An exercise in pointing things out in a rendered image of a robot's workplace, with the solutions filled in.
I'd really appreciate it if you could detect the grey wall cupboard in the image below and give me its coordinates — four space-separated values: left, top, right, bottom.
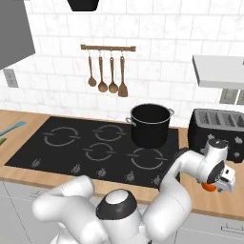
0 0 36 71

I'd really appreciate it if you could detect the wooden utensil rail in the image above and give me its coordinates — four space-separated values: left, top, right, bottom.
80 44 137 52

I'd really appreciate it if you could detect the silver drawer handle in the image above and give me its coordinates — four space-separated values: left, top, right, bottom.
29 190 50 198
220 223 244 235

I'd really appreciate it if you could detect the black and silver toaster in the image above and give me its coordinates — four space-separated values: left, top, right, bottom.
187 108 244 164

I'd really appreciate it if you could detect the orange squash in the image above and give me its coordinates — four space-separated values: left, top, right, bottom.
201 181 217 193

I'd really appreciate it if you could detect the large wooden spoon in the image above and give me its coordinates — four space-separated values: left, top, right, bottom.
97 51 109 93
108 51 119 94

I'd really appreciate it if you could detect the grey drawer front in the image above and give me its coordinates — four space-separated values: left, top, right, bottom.
0 180 70 244
175 211 244 244

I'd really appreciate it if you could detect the black cooking pot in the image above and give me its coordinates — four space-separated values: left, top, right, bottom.
125 103 175 150

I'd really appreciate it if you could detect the wooden hanging spatula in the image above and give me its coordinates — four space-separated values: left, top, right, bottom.
117 51 130 98

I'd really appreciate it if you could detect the blue spatula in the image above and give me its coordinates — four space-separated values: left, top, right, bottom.
0 120 28 136

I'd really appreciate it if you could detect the grey double wall socket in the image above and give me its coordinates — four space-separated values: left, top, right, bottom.
218 88 244 106

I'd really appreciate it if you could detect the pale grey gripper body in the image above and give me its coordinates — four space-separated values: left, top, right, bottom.
217 175 237 193

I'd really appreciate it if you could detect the black range hood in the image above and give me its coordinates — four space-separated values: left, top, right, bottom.
67 0 100 12

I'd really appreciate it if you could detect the small wooden spoon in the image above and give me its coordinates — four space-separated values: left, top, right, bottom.
87 51 97 88

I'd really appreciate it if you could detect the black glass hob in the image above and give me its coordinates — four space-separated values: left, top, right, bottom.
4 115 181 191

